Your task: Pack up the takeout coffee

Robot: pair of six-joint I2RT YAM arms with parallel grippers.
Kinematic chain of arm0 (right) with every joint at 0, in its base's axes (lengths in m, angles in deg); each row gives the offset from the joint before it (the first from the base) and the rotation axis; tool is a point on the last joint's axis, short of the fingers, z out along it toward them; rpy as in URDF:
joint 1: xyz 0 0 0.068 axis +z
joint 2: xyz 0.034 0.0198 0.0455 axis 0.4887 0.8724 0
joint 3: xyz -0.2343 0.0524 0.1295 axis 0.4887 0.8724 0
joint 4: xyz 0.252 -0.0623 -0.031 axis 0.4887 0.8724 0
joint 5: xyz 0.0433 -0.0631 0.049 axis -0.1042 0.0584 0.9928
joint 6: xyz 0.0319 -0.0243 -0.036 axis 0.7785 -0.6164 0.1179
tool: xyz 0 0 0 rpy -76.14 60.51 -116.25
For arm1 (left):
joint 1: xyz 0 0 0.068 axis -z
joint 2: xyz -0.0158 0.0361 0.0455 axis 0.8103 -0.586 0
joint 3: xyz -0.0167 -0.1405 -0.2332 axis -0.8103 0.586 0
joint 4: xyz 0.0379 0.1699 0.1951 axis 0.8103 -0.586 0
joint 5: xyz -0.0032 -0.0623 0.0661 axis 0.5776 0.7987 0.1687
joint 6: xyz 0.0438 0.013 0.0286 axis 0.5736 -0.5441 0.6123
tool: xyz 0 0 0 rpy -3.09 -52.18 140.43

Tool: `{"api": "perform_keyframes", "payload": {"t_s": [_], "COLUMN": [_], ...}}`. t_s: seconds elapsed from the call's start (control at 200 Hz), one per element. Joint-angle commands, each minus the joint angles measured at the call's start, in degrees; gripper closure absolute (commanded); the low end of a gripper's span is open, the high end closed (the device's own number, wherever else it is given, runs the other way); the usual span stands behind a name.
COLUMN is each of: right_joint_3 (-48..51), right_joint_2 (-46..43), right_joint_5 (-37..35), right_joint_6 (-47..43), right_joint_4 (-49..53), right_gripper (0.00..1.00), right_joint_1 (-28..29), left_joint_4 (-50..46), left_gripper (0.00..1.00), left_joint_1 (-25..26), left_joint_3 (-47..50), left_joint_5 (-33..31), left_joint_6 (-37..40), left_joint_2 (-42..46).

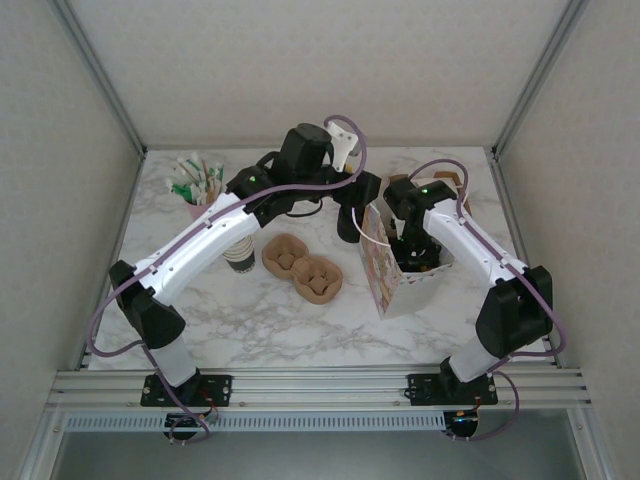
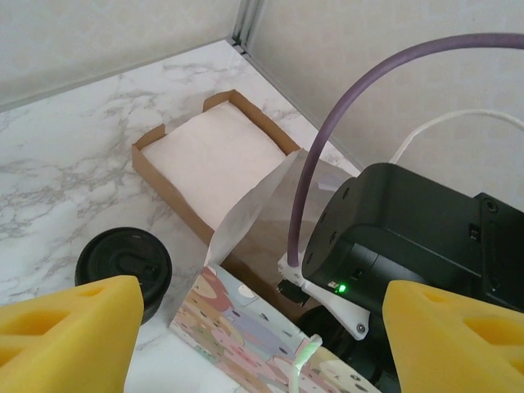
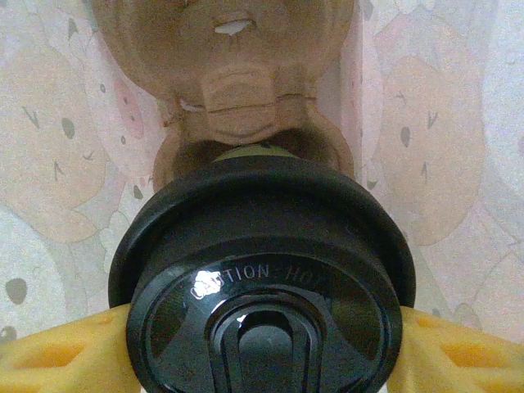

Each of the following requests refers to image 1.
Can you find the stack of black lids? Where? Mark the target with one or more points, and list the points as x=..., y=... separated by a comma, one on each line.
x=347, y=235

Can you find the patterned white paper bag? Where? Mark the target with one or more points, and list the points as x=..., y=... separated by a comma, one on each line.
x=380, y=270

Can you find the brown pulp cup carrier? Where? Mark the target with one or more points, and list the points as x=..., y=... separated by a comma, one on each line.
x=300, y=270

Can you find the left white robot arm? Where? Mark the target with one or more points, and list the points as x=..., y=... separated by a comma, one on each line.
x=200, y=240

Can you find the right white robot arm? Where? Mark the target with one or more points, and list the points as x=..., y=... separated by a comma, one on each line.
x=475, y=240

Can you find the white green stick packet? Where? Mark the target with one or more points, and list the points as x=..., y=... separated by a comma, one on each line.
x=182, y=169
x=194, y=165
x=219, y=175
x=179, y=189

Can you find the brown wooden stirrer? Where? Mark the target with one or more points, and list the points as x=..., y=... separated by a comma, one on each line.
x=207, y=180

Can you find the stack of paper cups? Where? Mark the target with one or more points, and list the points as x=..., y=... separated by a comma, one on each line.
x=240, y=260

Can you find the pink cup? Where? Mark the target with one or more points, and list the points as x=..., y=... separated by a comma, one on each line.
x=197, y=207

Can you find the black controller board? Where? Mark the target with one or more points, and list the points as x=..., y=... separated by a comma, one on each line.
x=185, y=424
x=462, y=425

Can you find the aluminium mounting rail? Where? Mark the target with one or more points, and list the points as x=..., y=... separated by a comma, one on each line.
x=320, y=385

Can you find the aluminium frame post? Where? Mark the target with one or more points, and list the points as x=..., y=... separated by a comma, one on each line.
x=540, y=75
x=100, y=75

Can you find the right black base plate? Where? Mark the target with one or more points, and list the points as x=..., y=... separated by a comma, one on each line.
x=425, y=387

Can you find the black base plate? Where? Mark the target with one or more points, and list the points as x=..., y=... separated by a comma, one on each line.
x=220, y=387
x=425, y=387

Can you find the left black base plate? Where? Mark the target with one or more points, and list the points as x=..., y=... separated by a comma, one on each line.
x=220, y=387

